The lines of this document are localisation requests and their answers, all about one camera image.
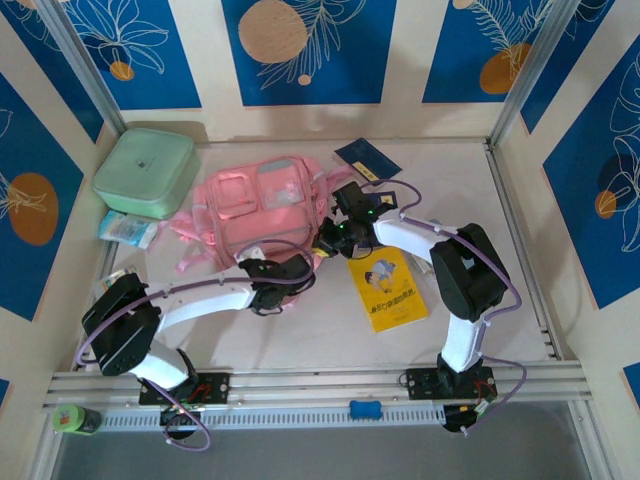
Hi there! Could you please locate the pink school backpack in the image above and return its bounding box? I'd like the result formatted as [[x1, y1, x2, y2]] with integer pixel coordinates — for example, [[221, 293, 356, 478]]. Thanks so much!
[[167, 155, 361, 307]]

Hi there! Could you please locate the yellow cartoon cover book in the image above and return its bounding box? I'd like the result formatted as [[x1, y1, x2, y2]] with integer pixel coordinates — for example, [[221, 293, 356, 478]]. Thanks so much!
[[347, 244, 430, 335]]

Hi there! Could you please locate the blue white tissue pack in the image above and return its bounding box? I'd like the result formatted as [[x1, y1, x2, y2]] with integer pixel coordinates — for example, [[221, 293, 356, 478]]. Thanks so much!
[[97, 209, 164, 250]]

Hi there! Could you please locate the mint green square case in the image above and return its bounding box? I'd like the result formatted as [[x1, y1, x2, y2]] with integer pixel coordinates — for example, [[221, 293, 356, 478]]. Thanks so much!
[[92, 127, 202, 220]]

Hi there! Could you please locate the blue bone-shaped clip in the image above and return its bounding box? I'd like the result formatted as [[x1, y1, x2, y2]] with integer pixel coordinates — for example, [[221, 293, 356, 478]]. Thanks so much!
[[348, 399, 384, 420]]

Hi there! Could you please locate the small black controller board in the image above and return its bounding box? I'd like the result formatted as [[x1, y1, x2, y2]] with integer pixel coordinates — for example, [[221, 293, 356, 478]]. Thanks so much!
[[159, 403, 202, 442], [443, 397, 497, 436]]

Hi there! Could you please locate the green tape roll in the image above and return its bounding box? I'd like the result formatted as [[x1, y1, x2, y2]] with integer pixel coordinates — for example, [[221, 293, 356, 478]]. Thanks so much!
[[53, 404, 103, 436]]

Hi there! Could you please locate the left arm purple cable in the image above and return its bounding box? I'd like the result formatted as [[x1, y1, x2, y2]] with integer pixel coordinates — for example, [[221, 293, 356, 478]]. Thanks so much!
[[77, 239, 316, 451]]

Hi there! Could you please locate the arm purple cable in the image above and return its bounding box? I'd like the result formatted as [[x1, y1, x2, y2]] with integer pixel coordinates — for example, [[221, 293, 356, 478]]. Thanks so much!
[[357, 178, 528, 436], [77, 239, 316, 451]]

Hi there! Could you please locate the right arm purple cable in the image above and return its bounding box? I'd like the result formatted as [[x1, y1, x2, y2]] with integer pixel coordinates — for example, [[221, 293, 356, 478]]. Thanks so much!
[[357, 178, 528, 436]]

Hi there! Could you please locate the aluminium mounting rail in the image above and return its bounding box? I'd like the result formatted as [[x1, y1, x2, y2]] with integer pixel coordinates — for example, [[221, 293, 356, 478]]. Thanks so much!
[[42, 360, 596, 412]]

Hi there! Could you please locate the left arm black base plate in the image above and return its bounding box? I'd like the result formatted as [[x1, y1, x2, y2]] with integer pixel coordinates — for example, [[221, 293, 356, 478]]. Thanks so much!
[[138, 372, 231, 406]]

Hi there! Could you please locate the grey slotted cable duct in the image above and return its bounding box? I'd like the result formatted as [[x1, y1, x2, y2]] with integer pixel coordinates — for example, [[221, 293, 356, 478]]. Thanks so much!
[[97, 405, 446, 432]]

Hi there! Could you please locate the aluminium side rail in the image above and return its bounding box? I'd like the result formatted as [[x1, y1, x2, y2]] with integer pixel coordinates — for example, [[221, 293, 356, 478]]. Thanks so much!
[[483, 142, 576, 362]]

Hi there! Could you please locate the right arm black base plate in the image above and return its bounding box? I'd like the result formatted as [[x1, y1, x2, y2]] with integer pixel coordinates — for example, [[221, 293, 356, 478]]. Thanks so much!
[[405, 368, 499, 401]]

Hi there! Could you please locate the aluminium frame post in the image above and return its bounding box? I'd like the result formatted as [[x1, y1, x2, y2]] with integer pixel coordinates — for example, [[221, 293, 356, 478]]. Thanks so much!
[[487, 0, 586, 149], [34, 0, 126, 135]]

